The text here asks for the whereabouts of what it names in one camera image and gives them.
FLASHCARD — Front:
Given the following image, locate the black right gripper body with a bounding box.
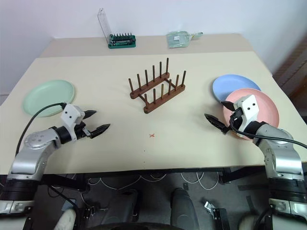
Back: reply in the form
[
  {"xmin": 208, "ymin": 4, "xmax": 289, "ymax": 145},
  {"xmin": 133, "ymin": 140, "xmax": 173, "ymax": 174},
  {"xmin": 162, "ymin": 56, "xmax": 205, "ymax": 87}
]
[{"xmin": 221, "ymin": 108, "xmax": 245, "ymax": 135}]

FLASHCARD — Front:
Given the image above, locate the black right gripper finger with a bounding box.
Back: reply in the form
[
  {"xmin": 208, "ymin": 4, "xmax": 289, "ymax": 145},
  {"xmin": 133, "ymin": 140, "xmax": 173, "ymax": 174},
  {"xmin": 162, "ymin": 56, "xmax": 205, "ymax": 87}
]
[
  {"xmin": 221, "ymin": 101, "xmax": 237, "ymax": 112},
  {"xmin": 204, "ymin": 114, "xmax": 226, "ymax": 130}
]

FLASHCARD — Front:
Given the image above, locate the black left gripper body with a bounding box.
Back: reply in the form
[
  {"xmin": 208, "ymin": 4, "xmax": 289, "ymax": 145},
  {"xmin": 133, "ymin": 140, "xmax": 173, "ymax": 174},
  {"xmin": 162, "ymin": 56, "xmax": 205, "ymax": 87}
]
[{"xmin": 74, "ymin": 121, "xmax": 94, "ymax": 141}]

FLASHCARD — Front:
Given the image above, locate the wooden dish rack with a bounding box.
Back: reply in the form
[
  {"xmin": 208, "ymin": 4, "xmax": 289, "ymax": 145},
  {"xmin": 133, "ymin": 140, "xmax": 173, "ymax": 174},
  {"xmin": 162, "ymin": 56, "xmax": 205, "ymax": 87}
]
[{"xmin": 129, "ymin": 57, "xmax": 188, "ymax": 114}]

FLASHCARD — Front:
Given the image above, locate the blue plate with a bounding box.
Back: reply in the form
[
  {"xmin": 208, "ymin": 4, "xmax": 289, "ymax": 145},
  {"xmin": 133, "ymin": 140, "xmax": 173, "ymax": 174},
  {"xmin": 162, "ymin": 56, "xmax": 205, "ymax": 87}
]
[{"xmin": 212, "ymin": 74, "xmax": 262, "ymax": 104}]

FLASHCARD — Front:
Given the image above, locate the red plate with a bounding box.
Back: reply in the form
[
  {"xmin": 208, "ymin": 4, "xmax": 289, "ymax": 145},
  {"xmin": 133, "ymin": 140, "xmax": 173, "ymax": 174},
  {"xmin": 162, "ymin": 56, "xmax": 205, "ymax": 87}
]
[{"xmin": 223, "ymin": 88, "xmax": 280, "ymax": 140}]

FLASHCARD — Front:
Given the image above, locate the green plate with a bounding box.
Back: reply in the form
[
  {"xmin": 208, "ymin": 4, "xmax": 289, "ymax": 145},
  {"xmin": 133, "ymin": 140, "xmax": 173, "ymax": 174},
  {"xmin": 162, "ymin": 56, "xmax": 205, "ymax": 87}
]
[{"xmin": 22, "ymin": 79, "xmax": 76, "ymax": 118}]

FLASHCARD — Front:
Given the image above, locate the green screwdriver bit case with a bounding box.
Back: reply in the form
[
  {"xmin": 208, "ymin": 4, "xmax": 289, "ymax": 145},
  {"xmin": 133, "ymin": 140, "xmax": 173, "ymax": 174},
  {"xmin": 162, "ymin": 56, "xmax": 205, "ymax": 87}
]
[{"xmin": 97, "ymin": 7, "xmax": 138, "ymax": 49}]

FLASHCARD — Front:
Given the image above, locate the clear plastic packet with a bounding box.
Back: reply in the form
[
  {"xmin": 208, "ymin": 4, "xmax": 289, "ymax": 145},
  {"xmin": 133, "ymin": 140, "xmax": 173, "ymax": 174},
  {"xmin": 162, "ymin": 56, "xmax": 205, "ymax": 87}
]
[{"xmin": 166, "ymin": 30, "xmax": 205, "ymax": 49}]

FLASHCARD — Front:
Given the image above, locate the white rounded shape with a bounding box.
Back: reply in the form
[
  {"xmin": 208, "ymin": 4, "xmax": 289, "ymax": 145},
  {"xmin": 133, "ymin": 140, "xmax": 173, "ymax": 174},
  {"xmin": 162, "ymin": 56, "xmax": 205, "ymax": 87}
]
[
  {"xmin": 236, "ymin": 214, "xmax": 265, "ymax": 230},
  {"xmin": 53, "ymin": 207, "xmax": 78, "ymax": 230}
]

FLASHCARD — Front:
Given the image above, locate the dark rounded shape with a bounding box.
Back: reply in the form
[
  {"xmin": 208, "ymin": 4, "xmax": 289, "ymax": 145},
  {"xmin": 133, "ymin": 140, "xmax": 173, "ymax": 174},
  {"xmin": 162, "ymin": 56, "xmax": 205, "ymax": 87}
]
[{"xmin": 170, "ymin": 187, "xmax": 201, "ymax": 230}]

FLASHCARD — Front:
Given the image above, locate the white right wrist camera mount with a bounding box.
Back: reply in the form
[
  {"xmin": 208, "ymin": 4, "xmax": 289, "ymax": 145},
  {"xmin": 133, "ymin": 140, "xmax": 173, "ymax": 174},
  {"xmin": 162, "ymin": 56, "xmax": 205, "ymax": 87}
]
[{"xmin": 233, "ymin": 94, "xmax": 261, "ymax": 132}]

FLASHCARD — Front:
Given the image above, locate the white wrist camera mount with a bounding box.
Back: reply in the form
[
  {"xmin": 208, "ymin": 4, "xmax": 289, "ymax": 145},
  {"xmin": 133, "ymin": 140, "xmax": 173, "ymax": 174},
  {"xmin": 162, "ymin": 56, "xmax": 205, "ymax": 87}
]
[
  {"xmin": 60, "ymin": 103, "xmax": 85, "ymax": 135},
  {"xmin": 233, "ymin": 94, "xmax": 261, "ymax": 132}
]

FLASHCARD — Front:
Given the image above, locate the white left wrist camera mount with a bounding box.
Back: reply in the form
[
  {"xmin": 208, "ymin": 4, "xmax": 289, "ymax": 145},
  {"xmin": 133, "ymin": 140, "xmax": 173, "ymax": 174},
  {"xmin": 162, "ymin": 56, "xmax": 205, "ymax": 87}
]
[{"xmin": 60, "ymin": 103, "xmax": 85, "ymax": 135}]

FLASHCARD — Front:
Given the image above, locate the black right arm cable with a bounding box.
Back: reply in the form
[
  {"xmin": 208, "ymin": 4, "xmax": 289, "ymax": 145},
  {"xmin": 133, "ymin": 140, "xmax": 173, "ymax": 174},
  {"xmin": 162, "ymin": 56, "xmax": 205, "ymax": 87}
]
[{"xmin": 228, "ymin": 116, "xmax": 307, "ymax": 148}]

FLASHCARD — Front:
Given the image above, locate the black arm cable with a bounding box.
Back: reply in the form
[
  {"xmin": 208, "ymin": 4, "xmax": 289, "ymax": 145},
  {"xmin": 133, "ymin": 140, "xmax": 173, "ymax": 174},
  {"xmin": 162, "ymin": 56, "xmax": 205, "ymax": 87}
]
[
  {"xmin": 15, "ymin": 103, "xmax": 67, "ymax": 157},
  {"xmin": 228, "ymin": 116, "xmax": 307, "ymax": 148}
]

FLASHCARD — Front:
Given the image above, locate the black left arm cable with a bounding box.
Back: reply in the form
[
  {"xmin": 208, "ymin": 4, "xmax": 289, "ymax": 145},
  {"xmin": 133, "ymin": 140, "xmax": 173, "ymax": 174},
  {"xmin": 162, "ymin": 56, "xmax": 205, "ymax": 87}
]
[{"xmin": 15, "ymin": 103, "xmax": 67, "ymax": 157}]

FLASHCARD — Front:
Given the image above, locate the black table frame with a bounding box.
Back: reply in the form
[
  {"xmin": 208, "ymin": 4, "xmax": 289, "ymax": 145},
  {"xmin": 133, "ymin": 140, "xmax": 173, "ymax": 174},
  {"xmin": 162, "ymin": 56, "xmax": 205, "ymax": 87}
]
[{"xmin": 40, "ymin": 167, "xmax": 267, "ymax": 193}]

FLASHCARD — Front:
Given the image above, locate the black metal bracket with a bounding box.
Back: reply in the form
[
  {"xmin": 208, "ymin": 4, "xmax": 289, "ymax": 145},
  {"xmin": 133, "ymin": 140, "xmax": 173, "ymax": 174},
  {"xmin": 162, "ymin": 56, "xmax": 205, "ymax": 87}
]
[
  {"xmin": 203, "ymin": 199, "xmax": 229, "ymax": 230},
  {"xmin": 82, "ymin": 203, "xmax": 97, "ymax": 220}
]

